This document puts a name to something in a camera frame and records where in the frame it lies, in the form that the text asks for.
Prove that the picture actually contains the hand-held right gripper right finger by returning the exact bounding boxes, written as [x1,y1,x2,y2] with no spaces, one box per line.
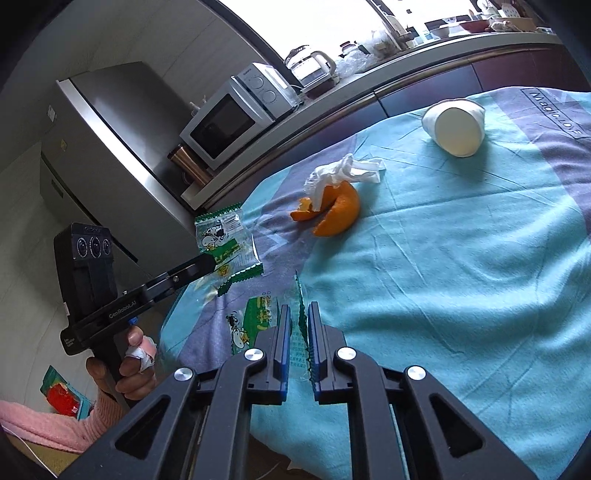
[307,301,539,480]

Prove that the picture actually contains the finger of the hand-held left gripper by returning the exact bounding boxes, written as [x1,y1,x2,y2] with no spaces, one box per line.
[141,255,218,302]

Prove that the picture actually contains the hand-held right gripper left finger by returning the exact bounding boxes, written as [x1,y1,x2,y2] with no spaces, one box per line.
[60,302,293,480]

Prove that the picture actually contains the green snack wrapper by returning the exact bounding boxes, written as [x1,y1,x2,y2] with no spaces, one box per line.
[225,270,319,384]
[194,207,264,296]

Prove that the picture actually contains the orange peel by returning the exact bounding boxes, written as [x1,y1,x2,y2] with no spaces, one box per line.
[290,181,361,238]

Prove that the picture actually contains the white tissue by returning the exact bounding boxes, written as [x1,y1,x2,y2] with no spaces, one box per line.
[305,154,386,210]

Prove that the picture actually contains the paper cup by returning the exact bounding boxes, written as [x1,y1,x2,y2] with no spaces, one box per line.
[421,98,485,158]

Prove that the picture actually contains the person's left forearm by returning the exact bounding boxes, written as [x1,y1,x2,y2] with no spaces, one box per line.
[0,390,134,455]

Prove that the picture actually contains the person's left hand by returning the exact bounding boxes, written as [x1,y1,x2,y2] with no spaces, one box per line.
[86,325,158,403]

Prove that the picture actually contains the copper travel mug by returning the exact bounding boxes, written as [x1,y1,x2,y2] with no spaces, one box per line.
[167,144,213,186]

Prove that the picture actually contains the red packet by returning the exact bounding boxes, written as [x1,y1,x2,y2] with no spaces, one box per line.
[41,366,93,420]

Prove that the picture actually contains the teal printed tablecloth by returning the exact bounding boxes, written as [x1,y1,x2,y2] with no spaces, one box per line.
[159,85,591,480]

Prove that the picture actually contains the silver refrigerator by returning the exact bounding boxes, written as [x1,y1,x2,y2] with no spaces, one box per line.
[39,61,204,296]

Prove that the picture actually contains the white microwave oven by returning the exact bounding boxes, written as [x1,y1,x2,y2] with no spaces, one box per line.
[179,62,296,171]

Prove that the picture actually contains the glass electric kettle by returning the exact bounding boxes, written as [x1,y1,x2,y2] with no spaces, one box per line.
[284,45,337,90]

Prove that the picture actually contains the clear plastic bag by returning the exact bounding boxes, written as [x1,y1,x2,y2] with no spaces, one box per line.
[335,46,372,77]

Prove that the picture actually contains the dark framed window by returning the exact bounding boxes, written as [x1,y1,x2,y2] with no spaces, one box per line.
[217,0,389,75]

